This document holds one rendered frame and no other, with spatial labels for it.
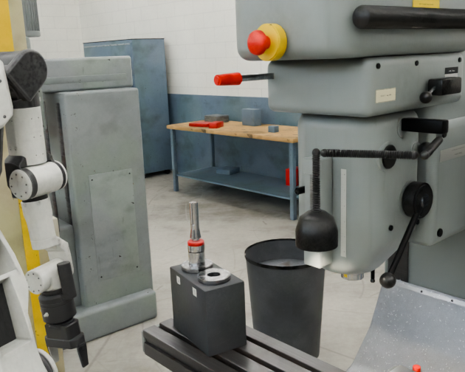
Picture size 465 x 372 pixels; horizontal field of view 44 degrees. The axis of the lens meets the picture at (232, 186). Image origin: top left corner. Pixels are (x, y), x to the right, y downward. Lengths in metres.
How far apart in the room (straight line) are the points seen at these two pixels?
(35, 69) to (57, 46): 9.25
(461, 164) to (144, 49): 7.32
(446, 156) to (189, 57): 7.26
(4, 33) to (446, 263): 1.89
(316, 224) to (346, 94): 0.23
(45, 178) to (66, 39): 9.36
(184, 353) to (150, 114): 7.00
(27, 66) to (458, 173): 1.01
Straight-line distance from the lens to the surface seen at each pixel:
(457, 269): 1.54
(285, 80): 1.09
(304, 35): 0.93
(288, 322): 3.25
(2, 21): 2.57
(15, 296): 1.43
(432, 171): 1.20
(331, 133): 1.07
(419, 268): 1.59
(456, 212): 1.30
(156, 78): 8.49
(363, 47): 0.95
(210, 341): 1.55
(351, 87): 1.00
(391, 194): 1.11
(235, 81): 1.04
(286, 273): 3.11
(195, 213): 1.58
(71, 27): 10.88
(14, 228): 2.64
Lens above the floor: 1.74
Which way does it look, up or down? 13 degrees down
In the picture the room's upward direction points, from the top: 2 degrees counter-clockwise
